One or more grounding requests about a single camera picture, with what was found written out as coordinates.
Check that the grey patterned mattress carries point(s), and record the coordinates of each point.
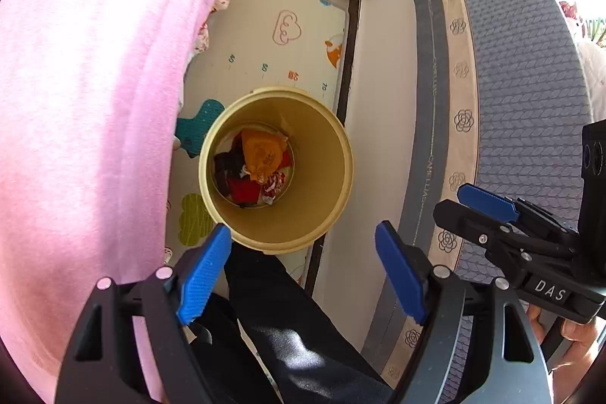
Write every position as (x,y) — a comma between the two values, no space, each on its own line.
(511,77)

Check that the person's right hand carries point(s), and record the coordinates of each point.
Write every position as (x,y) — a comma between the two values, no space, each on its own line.
(582,342)

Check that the beige trash bin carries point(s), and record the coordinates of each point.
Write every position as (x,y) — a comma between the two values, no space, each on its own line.
(322,158)

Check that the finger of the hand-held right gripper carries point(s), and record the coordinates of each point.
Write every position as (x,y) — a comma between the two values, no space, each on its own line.
(473,226)
(487,201)

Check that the orange packet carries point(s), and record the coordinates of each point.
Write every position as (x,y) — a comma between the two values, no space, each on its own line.
(263,153)

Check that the black stocking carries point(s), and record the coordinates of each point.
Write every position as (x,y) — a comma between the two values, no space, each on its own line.
(227,169)

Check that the red and white snack wrapper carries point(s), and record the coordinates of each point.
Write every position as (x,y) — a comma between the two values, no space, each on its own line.
(273,188)

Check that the printed play mat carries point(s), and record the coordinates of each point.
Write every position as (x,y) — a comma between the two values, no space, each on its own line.
(284,35)

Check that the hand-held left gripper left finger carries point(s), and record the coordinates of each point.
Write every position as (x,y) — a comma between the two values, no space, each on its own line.
(203,276)

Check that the red bag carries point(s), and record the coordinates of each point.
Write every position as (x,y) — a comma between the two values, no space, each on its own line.
(244,191)

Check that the person's black trouser leg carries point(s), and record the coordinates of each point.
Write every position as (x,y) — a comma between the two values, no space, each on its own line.
(284,328)

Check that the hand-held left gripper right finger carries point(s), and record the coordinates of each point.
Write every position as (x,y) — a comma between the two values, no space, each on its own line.
(400,276)

